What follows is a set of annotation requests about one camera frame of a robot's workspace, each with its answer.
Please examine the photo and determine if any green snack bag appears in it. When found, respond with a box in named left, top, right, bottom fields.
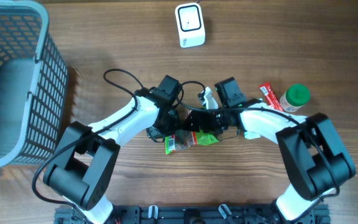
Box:
left=165, top=130, right=219, bottom=154

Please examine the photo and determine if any red stick packet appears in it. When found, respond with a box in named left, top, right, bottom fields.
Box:
left=259, top=82, right=283, bottom=111

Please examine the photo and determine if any green lid spice jar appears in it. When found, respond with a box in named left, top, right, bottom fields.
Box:
left=280, top=83, right=311, bottom=112

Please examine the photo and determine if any teal packet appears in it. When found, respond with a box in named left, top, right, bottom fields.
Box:
left=244, top=131, right=261, bottom=140

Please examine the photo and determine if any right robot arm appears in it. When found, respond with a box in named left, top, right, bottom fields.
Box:
left=181, top=77, right=356, bottom=223

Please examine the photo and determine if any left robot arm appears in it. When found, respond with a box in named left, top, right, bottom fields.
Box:
left=43, top=76, right=180, bottom=223

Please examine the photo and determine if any white barcode scanner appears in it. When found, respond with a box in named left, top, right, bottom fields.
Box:
left=175, top=2, right=206, bottom=49

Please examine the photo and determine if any grey plastic shopping basket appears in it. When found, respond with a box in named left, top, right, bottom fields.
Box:
left=0, top=1, right=69, bottom=167

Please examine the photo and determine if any left black cable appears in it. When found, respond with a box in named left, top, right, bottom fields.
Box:
left=31, top=68, right=145, bottom=224

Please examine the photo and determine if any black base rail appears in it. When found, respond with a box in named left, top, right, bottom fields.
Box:
left=53, top=204, right=331, bottom=224

